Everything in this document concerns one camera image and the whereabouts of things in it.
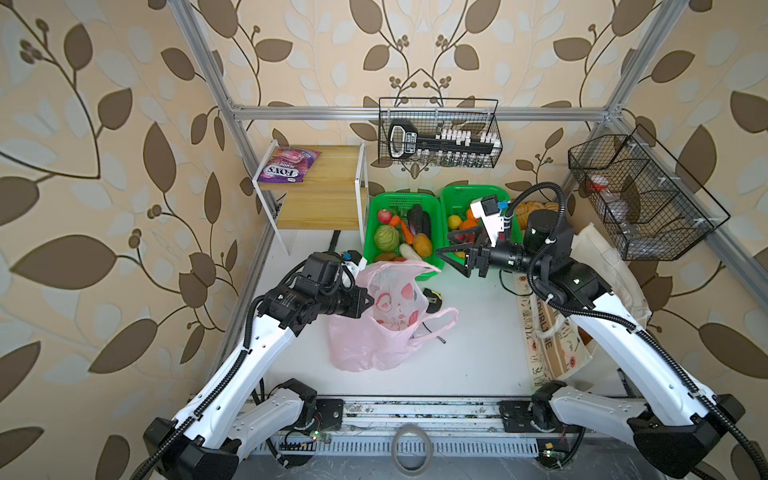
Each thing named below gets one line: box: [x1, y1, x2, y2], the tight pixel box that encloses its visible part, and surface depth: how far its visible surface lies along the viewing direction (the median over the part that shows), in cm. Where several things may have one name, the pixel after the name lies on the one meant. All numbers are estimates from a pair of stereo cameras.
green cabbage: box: [374, 224, 400, 252], surface depth 104 cm
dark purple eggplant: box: [407, 204, 431, 238], surface depth 113 cm
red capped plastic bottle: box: [588, 174, 609, 192], surface depth 84 cm
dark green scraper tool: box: [328, 230, 341, 252], surface depth 113 cm
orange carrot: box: [389, 215, 415, 245], surface depth 114 cm
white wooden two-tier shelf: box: [252, 140, 369, 256], surface depth 88 cm
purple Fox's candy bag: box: [258, 146, 321, 183], surface depth 86 cm
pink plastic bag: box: [329, 261, 459, 372], surface depth 77 cm
